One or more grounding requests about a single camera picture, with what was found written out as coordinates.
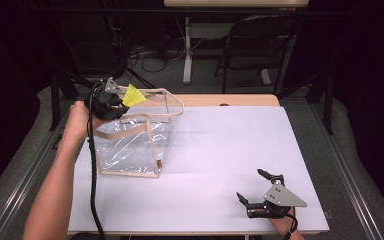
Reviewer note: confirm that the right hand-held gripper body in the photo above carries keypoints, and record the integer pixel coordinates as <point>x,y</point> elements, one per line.
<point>280,198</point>

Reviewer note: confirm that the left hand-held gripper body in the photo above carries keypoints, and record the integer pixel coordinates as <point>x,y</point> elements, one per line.
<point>101,103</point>

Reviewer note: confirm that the yellow shuttlecock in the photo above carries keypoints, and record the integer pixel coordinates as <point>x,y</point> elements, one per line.
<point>133,96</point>

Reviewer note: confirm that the transparent bag with beige trim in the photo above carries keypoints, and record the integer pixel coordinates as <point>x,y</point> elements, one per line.
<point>130,150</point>

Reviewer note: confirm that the person's right hand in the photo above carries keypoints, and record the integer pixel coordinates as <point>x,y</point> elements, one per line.
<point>281,223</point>

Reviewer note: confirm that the person's left hand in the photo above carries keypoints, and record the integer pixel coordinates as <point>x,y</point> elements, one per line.
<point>78,121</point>

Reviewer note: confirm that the white table board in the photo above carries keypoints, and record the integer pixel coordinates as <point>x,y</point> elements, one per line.
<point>230,166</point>

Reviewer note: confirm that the black stand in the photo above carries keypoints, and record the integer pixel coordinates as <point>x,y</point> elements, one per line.
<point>328,100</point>
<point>55,100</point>

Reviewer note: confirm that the white desk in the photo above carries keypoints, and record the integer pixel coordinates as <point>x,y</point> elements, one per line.
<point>187,50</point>

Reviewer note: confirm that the wooden table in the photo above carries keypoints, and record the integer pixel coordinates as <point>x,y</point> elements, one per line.
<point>230,100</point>

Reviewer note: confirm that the black folding chair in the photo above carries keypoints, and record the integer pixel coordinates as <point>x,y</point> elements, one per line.
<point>256,40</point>

